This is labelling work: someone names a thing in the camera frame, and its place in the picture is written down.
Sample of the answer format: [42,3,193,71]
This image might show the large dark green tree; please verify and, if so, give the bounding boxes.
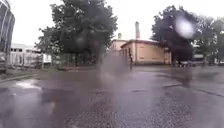
[34,0,118,66]

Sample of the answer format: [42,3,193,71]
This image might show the metal fence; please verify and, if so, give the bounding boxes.
[9,52,101,69]

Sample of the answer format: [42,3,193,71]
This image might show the yellow building with chimneys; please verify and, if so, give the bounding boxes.
[109,21,173,66]

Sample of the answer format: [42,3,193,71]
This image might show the white low building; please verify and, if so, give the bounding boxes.
[9,42,53,68]

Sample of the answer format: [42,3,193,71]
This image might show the group of trees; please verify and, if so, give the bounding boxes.
[150,4,224,66]

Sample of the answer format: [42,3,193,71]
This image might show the puddle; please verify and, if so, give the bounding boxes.
[13,79,43,92]

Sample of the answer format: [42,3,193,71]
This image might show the grey asphalt road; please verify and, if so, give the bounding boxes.
[0,64,224,128]

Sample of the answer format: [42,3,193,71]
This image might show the round glass building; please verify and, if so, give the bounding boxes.
[0,0,16,73]

